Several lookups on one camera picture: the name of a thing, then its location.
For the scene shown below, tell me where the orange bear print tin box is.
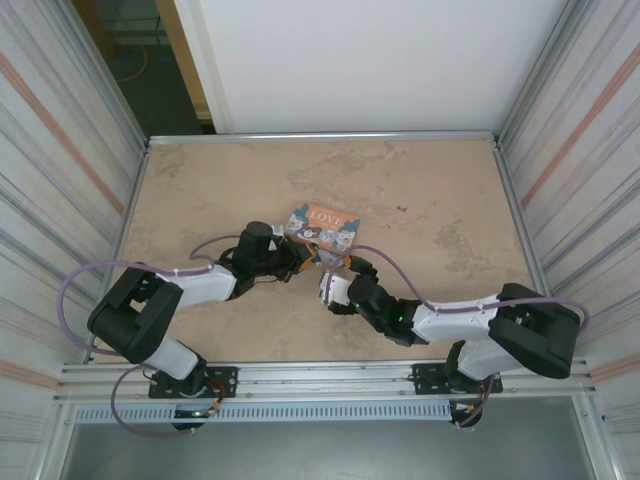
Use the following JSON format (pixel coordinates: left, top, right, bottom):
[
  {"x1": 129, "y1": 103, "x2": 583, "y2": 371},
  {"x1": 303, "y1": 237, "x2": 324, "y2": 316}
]
[{"x1": 286, "y1": 201, "x2": 362, "y2": 266}]

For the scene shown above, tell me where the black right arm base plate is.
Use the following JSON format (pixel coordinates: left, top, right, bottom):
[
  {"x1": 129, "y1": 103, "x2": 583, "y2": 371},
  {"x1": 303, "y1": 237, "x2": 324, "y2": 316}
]
[{"x1": 411, "y1": 363, "x2": 504, "y2": 397}]

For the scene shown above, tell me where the aluminium table edge rail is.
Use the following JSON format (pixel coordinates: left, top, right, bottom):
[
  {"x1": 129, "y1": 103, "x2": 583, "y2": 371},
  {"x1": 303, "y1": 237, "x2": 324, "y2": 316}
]
[{"x1": 146, "y1": 130, "x2": 502, "y2": 147}]

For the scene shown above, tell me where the grey slotted cable duct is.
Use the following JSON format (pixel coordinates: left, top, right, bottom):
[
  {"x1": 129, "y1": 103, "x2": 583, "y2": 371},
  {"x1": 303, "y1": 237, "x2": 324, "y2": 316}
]
[{"x1": 73, "y1": 401, "x2": 455, "y2": 425}]

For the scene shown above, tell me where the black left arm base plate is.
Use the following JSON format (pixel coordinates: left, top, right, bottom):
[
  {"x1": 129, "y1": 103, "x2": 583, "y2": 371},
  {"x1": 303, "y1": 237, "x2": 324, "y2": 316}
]
[{"x1": 148, "y1": 365, "x2": 238, "y2": 400}]

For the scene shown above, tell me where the wooden door frame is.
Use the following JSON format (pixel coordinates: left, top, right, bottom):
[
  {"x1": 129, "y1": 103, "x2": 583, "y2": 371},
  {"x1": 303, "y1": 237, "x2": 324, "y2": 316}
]
[{"x1": 154, "y1": 0, "x2": 217, "y2": 134}]

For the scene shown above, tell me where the orange floor cable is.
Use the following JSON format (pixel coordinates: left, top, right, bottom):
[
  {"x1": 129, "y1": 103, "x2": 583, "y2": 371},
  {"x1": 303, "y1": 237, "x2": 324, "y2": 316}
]
[{"x1": 117, "y1": 44, "x2": 151, "y2": 84}]

